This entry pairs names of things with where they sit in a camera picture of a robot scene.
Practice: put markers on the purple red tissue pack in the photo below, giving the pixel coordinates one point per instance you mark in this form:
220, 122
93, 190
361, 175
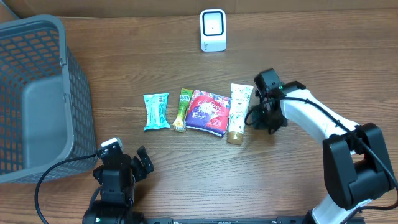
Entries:
208, 112

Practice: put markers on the white barcode scanner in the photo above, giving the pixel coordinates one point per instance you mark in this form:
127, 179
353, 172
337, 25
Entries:
213, 32

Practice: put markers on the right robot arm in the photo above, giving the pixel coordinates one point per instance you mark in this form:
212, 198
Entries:
356, 164

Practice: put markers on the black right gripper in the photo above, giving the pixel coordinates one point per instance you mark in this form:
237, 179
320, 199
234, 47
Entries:
260, 124

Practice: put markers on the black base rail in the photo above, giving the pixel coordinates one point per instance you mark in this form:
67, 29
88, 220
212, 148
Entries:
224, 221

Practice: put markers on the grey plastic mesh basket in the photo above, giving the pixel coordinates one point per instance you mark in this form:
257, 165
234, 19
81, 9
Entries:
47, 129

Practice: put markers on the green yellow juice carton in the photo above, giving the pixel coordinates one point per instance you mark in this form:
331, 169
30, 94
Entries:
184, 101

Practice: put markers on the light green wipes pack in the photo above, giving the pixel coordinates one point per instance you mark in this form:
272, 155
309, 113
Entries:
156, 111

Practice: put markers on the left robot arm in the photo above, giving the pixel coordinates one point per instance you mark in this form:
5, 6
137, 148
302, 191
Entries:
113, 200

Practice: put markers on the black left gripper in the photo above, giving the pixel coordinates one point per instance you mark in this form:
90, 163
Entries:
139, 168

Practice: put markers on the white floral cream tube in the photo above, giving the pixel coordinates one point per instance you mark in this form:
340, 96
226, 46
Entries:
240, 100

